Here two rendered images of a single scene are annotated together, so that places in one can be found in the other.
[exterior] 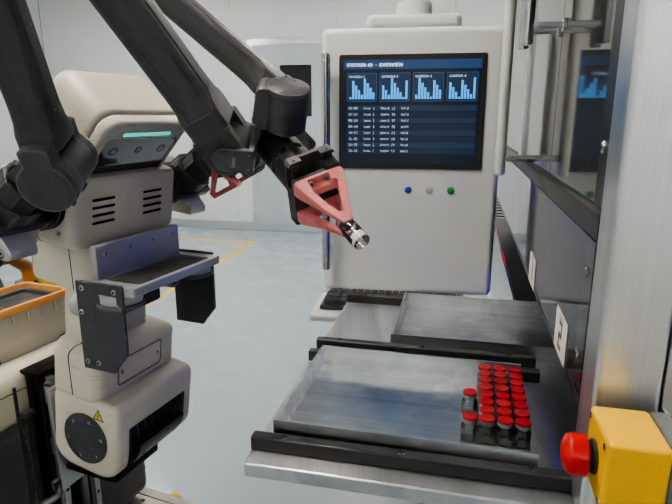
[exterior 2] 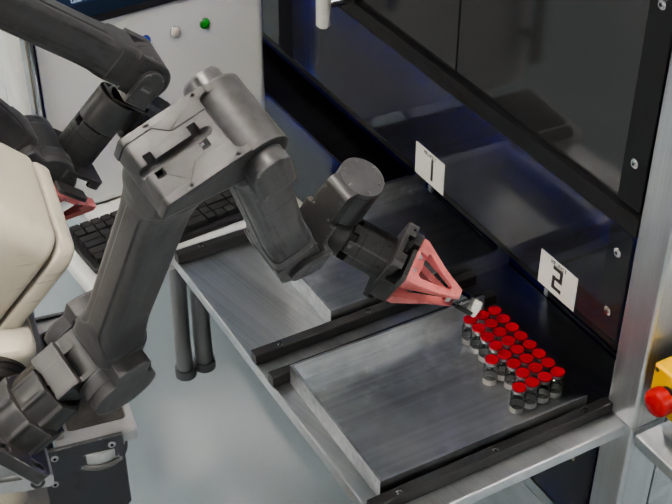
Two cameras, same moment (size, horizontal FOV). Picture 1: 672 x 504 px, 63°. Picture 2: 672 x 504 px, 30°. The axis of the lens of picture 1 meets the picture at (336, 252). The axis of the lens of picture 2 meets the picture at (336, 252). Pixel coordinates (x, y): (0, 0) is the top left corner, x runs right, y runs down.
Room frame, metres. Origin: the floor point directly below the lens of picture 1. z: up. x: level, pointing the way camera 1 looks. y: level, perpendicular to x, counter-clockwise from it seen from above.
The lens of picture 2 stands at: (-0.13, 0.90, 2.14)
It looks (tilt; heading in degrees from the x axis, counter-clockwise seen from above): 37 degrees down; 317
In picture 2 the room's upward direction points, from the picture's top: straight up
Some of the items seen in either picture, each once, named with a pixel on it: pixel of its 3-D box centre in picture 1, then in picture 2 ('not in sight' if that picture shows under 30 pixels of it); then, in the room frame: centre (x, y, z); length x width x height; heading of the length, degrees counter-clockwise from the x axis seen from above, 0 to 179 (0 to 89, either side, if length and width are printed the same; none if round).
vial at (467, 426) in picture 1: (469, 430); (517, 398); (0.66, -0.18, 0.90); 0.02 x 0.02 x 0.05
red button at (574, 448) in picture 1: (582, 454); (662, 400); (0.47, -0.24, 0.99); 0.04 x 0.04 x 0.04; 77
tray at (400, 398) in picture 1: (409, 399); (435, 389); (0.76, -0.11, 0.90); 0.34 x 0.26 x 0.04; 76
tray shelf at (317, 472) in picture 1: (442, 370); (398, 327); (0.91, -0.19, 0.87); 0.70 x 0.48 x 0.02; 167
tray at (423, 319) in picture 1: (481, 325); (381, 244); (1.06, -0.30, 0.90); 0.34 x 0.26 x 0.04; 77
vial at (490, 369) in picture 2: (469, 405); (490, 370); (0.72, -0.19, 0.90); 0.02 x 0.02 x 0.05
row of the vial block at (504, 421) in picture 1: (501, 405); (511, 355); (0.72, -0.24, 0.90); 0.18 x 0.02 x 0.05; 166
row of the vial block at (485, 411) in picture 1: (485, 403); (499, 360); (0.73, -0.22, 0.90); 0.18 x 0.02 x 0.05; 166
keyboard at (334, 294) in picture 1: (394, 300); (178, 213); (1.46, -0.16, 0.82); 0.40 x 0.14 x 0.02; 82
